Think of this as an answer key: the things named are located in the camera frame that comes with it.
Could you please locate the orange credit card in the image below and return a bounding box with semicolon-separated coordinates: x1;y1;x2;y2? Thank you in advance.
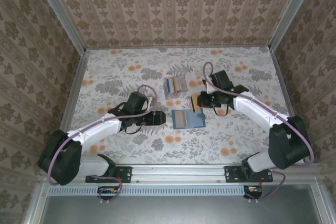
191;94;201;114

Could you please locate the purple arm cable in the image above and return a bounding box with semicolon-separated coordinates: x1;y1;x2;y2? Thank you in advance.
203;62;314;204
48;84;158;205

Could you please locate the black connector box with wires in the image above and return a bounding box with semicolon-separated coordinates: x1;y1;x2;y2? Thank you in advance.
243;185;263;199
97;186;119;200

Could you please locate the aluminium table side rail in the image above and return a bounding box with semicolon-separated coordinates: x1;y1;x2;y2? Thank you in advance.
270;48;310;164
49;49;90;166

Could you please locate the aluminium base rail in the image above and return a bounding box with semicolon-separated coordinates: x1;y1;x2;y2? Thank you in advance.
39;164;322;184

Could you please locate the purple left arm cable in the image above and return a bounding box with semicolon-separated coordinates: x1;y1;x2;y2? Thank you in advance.
48;84;158;205

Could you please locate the tan credit card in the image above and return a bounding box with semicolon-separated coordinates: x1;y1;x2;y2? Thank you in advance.
172;78;185;93

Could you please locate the floral table cover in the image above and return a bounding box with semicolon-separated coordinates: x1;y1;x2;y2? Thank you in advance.
60;47;307;166

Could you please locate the clear plastic card box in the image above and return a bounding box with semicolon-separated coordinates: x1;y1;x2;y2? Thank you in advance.
162;76;188;101

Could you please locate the blue card holder wallet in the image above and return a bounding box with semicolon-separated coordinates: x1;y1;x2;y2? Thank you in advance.
172;108;206;130

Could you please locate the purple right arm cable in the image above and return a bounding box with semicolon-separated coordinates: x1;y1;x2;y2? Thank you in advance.
203;62;314;204

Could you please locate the aluminium corner post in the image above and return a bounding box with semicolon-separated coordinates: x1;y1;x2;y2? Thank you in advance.
31;0;87;53
269;0;320;51

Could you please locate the grey slotted cable duct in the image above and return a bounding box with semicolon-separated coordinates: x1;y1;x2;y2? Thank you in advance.
48;185;246;196

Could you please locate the beige striped credit card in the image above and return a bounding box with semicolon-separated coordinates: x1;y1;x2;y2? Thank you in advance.
174;110;186;128

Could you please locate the blue credit card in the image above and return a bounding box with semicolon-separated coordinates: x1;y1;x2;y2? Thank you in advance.
164;79;173;97

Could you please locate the grey metal sheet panel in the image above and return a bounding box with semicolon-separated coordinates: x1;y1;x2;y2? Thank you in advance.
39;195;321;224

